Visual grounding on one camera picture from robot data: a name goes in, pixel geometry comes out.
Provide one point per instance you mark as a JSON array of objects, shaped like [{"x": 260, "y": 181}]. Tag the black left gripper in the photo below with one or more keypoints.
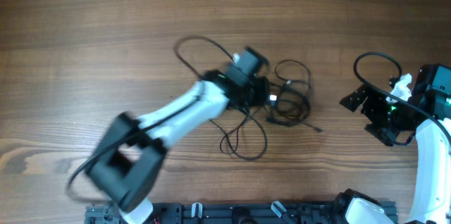
[{"x": 263, "y": 90}]

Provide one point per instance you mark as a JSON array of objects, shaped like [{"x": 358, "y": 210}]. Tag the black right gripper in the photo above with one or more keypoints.
[{"x": 371, "y": 110}]

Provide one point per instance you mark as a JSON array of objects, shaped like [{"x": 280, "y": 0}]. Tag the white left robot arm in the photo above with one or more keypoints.
[{"x": 127, "y": 161}]

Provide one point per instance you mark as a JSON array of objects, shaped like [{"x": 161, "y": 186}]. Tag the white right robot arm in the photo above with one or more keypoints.
[{"x": 420, "y": 105}]

